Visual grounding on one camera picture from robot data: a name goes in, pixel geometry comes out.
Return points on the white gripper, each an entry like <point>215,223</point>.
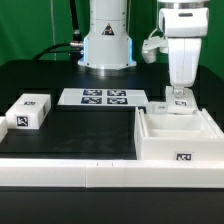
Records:
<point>183,29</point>

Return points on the white small door part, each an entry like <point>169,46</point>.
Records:
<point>185,105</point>
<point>156,107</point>

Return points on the white cabinet body box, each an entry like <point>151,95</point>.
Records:
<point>194,137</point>

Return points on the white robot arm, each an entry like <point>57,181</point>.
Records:
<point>107,45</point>

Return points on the white flat tagged top panel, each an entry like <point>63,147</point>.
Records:
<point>102,97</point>

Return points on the white tagged block left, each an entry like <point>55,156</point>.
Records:
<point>29,111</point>

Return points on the white left fence rail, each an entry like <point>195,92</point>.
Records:
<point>3,128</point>

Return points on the white fence rail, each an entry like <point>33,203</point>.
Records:
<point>3,128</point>
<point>110,173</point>

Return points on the white front fence rail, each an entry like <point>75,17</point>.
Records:
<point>110,173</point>

